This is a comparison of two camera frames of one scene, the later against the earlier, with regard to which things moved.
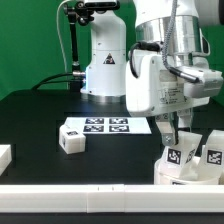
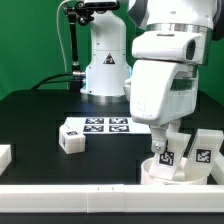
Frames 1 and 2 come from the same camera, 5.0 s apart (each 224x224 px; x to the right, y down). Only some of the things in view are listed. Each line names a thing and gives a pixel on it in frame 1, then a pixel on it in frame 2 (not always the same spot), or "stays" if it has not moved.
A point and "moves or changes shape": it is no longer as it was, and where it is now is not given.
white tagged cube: x=72 y=138 stays
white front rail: x=102 y=198 stays
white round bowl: x=162 y=179 moves or changes shape
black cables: x=52 y=81 stays
